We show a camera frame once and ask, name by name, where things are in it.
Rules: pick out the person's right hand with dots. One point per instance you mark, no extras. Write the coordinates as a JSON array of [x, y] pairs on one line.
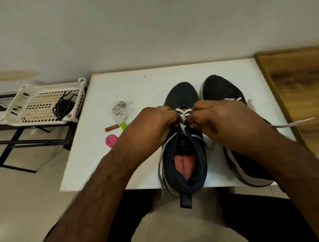
[[234, 124]]

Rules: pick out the person's left hand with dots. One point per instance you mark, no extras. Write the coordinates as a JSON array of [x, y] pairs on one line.
[[147, 132]]

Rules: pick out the dark sneaker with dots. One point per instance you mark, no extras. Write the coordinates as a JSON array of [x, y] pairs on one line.
[[219, 85], [184, 172]]

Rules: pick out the grey shoelace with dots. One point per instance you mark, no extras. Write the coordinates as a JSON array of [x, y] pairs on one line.
[[294, 122]]

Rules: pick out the black shoelace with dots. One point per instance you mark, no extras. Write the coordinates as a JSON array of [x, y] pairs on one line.
[[62, 108], [69, 98]]

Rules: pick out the person's left forearm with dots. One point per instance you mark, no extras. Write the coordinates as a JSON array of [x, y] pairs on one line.
[[87, 202]]

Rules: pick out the green marker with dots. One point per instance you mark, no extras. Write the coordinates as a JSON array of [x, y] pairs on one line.
[[123, 126]]

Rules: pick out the crumpled white paper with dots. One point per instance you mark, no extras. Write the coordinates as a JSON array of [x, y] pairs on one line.
[[119, 110]]

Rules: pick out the small red stick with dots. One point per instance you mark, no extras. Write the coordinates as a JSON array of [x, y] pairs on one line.
[[111, 127]]

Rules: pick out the pink capped white bottle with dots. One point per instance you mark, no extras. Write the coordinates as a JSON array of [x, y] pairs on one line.
[[110, 140]]

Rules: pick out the wooden board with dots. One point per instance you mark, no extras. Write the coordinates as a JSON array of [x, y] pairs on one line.
[[294, 89]]

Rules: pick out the white perforated plastic tray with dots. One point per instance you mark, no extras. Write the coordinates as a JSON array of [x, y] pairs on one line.
[[35, 105]]

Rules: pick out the black metal rack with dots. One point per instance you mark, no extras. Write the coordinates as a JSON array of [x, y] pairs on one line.
[[27, 139]]

